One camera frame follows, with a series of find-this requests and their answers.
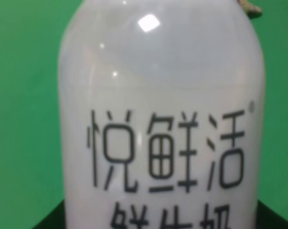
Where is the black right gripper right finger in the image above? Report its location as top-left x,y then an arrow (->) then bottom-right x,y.
257,201 -> 288,229

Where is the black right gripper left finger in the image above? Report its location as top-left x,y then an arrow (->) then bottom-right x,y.
33,200 -> 66,229

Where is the white milk bottle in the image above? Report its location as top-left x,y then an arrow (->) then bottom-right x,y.
58,0 -> 265,229

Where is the purple eggplant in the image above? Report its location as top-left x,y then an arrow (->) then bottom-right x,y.
237,0 -> 263,18

